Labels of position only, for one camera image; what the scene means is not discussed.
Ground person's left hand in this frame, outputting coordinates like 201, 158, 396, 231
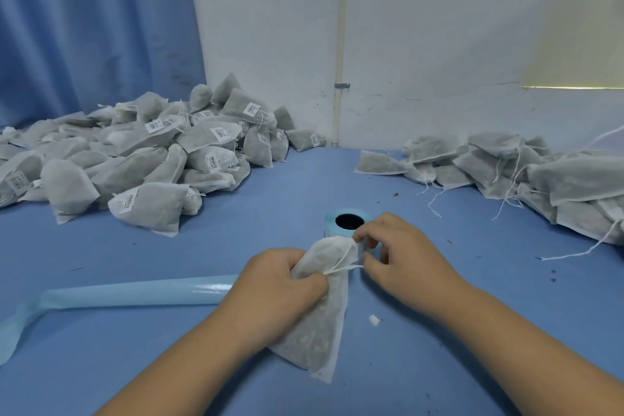
209, 247, 331, 354

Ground person's right hand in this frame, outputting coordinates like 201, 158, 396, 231
352, 213, 476, 319

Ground white sachet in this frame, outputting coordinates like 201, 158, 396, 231
269, 236, 364, 385

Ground blue label roll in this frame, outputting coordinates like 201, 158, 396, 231
0, 208, 384, 368

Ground pile of unlabelled herb bags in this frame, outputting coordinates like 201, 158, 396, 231
354, 130, 624, 246

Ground pile of labelled herb bags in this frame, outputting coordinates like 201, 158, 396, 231
0, 72, 328, 239

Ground person's right forearm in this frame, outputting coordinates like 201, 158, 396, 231
443, 284, 624, 416

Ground person's left forearm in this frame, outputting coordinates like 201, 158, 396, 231
96, 318, 259, 416

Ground blue curtain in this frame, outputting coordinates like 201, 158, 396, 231
0, 0, 208, 129

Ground white wall pipe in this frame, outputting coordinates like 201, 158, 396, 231
331, 0, 350, 147

